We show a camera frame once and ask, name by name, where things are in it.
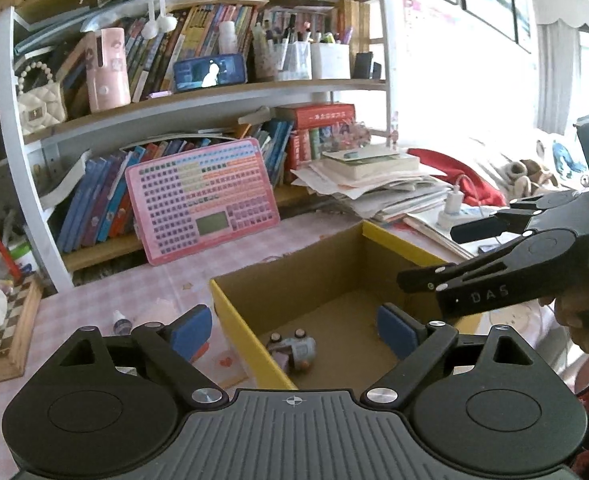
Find white quilted pearl handbag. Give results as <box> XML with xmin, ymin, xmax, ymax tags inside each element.
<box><xmin>18</xmin><ymin>61</ymin><xmax>68</xmax><ymax>136</ymax></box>

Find red dictionary books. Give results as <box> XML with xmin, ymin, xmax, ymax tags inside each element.
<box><xmin>274</xmin><ymin>103</ymin><xmax>355</xmax><ymax>174</ymax></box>

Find white pen holder cup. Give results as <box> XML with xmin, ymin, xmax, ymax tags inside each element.
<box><xmin>311</xmin><ymin>42</ymin><xmax>351</xmax><ymax>80</ymax></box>

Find wooden checkered chess box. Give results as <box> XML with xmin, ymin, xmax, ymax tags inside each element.
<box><xmin>0</xmin><ymin>274</ymin><xmax>43</xmax><ymax>382</ymax></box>

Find white wall charger plugged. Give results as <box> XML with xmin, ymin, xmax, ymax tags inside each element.
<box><xmin>443</xmin><ymin>184</ymin><xmax>465</xmax><ymax>216</ymax></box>

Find white power strip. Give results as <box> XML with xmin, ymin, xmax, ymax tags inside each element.
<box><xmin>437</xmin><ymin>204</ymin><xmax>499</xmax><ymax>232</ymax></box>

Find smartphone on shelf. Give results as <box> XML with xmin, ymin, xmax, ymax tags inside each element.
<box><xmin>173</xmin><ymin>53</ymin><xmax>247</xmax><ymax>92</ymax></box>

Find pink keyboard learning board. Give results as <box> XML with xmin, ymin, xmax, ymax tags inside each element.
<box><xmin>125</xmin><ymin>138</ymin><xmax>279</xmax><ymax>266</ymax></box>

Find stack of papers and books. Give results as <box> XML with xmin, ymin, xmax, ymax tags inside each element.
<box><xmin>291</xmin><ymin>144</ymin><xmax>453</xmax><ymax>222</ymax></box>

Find red cloth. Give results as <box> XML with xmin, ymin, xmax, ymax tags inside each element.
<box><xmin>407</xmin><ymin>148</ymin><xmax>507</xmax><ymax>207</ymax></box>

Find row of blue books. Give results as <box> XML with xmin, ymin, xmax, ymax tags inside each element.
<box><xmin>55</xmin><ymin>132</ymin><xmax>230</xmax><ymax>255</ymax></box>

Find yellow cardboard box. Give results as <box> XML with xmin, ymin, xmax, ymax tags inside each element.
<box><xmin>210</xmin><ymin>222</ymin><xmax>457</xmax><ymax>393</ymax></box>

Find small dropper bottle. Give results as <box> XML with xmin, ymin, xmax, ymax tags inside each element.
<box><xmin>112</xmin><ymin>310</ymin><xmax>133</xmax><ymax>336</ymax></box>

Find white shelf frame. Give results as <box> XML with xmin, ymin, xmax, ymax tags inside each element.
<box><xmin>0</xmin><ymin>0</ymin><xmax>390</xmax><ymax>292</ymax></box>

